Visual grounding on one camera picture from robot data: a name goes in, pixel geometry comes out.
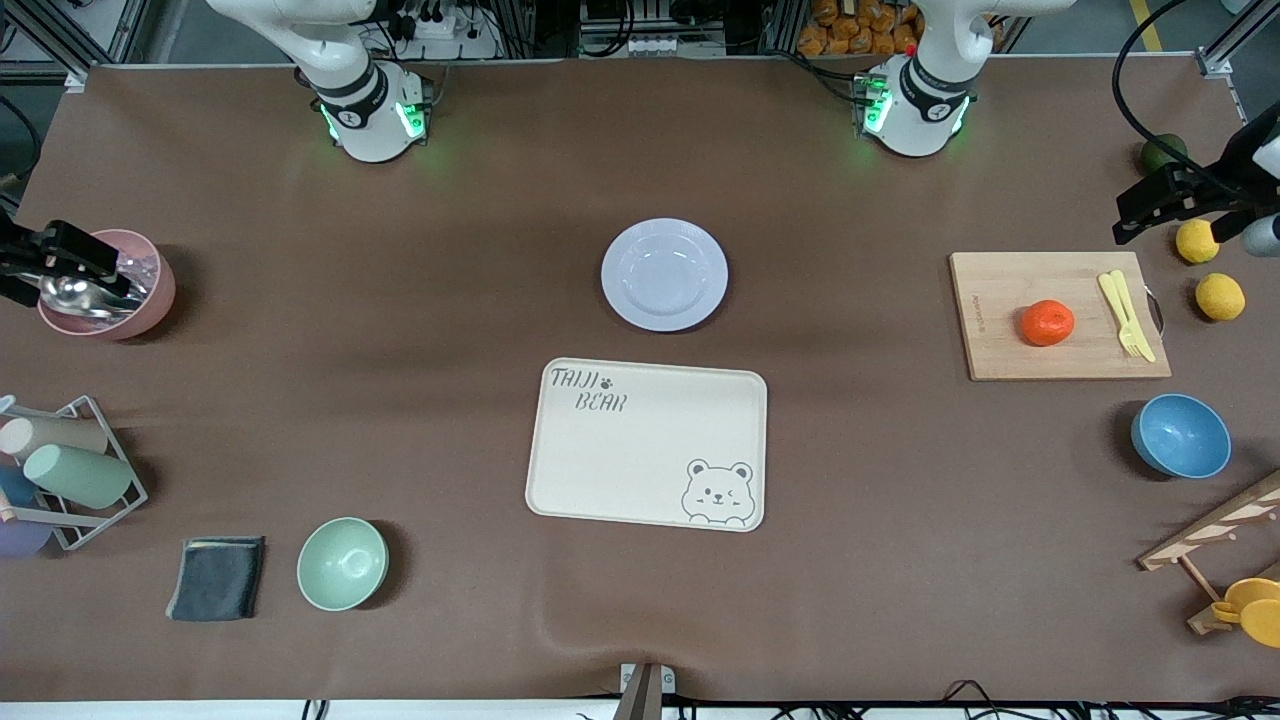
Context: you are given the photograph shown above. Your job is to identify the wooden cutting board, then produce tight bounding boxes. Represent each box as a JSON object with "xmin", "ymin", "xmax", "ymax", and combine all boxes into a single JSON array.
[{"xmin": 948, "ymin": 250, "xmax": 1173, "ymax": 383}]

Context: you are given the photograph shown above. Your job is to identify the purple cup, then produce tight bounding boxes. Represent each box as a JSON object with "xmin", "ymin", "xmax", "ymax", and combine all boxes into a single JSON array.
[{"xmin": 0, "ymin": 518, "xmax": 53, "ymax": 559}]

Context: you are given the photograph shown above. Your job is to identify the bag of oranges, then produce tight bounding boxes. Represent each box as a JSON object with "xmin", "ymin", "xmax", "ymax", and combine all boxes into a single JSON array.
[{"xmin": 797, "ymin": 0, "xmax": 926, "ymax": 57}]

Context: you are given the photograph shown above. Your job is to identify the yellow lemon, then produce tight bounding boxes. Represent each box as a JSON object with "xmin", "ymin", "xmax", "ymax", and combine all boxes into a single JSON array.
[
  {"xmin": 1175, "ymin": 218, "xmax": 1221, "ymax": 265},
  {"xmin": 1195, "ymin": 272, "xmax": 1247, "ymax": 322}
]

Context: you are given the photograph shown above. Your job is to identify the mint green cup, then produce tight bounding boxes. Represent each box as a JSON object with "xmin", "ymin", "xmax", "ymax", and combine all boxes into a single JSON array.
[{"xmin": 23, "ymin": 443, "xmax": 134, "ymax": 509}]

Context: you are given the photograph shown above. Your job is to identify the metal scoop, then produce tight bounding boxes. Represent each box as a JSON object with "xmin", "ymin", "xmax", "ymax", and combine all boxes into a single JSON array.
[{"xmin": 38, "ymin": 272, "xmax": 147, "ymax": 321}]

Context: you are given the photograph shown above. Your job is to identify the pink bowl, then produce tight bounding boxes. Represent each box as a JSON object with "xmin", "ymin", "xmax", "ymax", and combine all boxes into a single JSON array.
[{"xmin": 37, "ymin": 229, "xmax": 177, "ymax": 342}]

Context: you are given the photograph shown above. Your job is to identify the white wire cup rack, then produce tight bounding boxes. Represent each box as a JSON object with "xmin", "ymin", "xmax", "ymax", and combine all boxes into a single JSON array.
[{"xmin": 0, "ymin": 395, "xmax": 149, "ymax": 552}]

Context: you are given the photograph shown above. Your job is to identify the orange fruit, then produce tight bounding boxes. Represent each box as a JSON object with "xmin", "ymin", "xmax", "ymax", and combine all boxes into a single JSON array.
[{"xmin": 1020, "ymin": 299, "xmax": 1076, "ymax": 348}]

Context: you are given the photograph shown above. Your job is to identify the mint green bowl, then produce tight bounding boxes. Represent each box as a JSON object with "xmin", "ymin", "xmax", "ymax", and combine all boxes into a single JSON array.
[{"xmin": 296, "ymin": 517, "xmax": 389, "ymax": 612}]

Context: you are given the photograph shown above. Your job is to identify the black base cable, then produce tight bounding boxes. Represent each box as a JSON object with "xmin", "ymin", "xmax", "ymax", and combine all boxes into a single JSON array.
[{"xmin": 775, "ymin": 45, "xmax": 866, "ymax": 106}]

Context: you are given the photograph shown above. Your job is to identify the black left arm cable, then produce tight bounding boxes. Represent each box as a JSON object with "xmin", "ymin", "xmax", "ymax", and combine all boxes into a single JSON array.
[{"xmin": 1112, "ymin": 0, "xmax": 1280, "ymax": 201}]

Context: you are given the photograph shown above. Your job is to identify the wooden peg rack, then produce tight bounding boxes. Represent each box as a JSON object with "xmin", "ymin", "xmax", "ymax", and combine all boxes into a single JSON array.
[{"xmin": 1138, "ymin": 470, "xmax": 1280, "ymax": 636}]

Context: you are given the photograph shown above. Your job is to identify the brown table cover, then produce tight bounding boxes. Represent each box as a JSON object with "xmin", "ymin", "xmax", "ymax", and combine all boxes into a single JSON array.
[{"xmin": 0, "ymin": 55, "xmax": 1280, "ymax": 703}]

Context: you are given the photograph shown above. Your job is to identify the cream bear print tray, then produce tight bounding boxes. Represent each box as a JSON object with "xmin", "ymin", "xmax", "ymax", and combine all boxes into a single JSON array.
[{"xmin": 525, "ymin": 357, "xmax": 768, "ymax": 533}]

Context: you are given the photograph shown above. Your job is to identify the folded grey cloth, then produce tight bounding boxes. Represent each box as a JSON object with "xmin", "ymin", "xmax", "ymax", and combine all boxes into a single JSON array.
[{"xmin": 165, "ymin": 536, "xmax": 267, "ymax": 623}]

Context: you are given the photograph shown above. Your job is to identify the blue bowl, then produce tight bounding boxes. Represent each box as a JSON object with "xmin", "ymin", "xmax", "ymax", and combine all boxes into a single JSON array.
[{"xmin": 1131, "ymin": 393, "xmax": 1233, "ymax": 480}]

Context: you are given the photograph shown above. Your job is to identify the aluminium frame profile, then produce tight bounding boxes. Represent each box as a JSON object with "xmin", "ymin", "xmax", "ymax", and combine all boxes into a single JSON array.
[
  {"xmin": 1197, "ymin": 0, "xmax": 1280, "ymax": 79},
  {"xmin": 0, "ymin": 0, "xmax": 151, "ymax": 93}
]

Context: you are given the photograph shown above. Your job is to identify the yellow plastic fork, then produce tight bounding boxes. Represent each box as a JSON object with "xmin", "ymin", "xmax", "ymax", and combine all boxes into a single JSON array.
[{"xmin": 1098, "ymin": 272, "xmax": 1146, "ymax": 359}]

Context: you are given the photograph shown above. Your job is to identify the black floor cable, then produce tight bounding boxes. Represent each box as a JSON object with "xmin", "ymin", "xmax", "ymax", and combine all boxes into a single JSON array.
[{"xmin": 935, "ymin": 680, "xmax": 1280, "ymax": 720}]

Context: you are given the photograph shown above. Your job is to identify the pale lavender round plate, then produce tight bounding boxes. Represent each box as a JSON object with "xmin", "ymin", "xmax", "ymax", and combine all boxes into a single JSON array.
[{"xmin": 600, "ymin": 218, "xmax": 729, "ymax": 333}]

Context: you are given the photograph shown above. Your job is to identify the beige cup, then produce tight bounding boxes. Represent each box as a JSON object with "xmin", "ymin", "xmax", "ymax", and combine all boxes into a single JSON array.
[{"xmin": 0, "ymin": 416, "xmax": 109, "ymax": 461}]

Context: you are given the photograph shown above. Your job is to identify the clear ice pieces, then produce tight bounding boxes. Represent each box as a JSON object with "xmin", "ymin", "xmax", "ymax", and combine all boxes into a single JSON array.
[{"xmin": 118, "ymin": 250, "xmax": 161, "ymax": 297}]

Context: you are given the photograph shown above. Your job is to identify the dark green round fruit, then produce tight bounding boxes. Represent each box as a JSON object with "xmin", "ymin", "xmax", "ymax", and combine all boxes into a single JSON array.
[{"xmin": 1140, "ymin": 133, "xmax": 1189, "ymax": 176}]

